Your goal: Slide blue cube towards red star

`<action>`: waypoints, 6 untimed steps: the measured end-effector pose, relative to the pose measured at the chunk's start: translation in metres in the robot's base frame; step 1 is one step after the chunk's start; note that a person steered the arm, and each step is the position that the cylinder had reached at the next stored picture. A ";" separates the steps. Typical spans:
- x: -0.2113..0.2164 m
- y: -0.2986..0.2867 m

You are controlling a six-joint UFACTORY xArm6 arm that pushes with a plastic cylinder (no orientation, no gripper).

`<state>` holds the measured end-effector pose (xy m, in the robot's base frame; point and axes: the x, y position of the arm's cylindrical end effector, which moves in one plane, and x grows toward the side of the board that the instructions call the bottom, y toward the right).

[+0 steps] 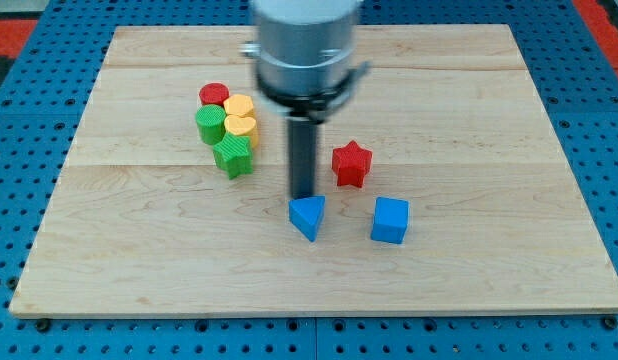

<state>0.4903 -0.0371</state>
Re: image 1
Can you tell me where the blue cube block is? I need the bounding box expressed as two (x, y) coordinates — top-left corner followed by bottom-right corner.
(370, 197), (409, 245)

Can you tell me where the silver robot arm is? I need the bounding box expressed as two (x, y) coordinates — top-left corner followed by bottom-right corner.
(241, 0), (370, 124)

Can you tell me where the red star block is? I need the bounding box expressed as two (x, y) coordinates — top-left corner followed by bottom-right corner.
(331, 140), (373, 188)

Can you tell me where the green star block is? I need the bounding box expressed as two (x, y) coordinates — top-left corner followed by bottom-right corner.
(213, 132), (253, 179)

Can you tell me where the blue triangle block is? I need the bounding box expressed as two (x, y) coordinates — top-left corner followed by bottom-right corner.
(288, 195), (326, 242)

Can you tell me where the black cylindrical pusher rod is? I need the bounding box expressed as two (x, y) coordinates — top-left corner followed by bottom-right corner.
(286, 112), (318, 199)

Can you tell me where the yellow heart block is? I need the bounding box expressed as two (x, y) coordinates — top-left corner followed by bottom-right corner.
(224, 115), (259, 148)

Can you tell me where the yellow hexagon block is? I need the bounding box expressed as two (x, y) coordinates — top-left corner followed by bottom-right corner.
(223, 94), (255, 118)

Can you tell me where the green cylinder block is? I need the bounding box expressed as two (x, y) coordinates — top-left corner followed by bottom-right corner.
(195, 104), (226, 145)

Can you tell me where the red cylinder block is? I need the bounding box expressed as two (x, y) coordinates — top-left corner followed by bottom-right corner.
(199, 82), (230, 107)

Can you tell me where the light wooden board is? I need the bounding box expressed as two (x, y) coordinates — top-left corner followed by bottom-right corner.
(10, 24), (618, 319)

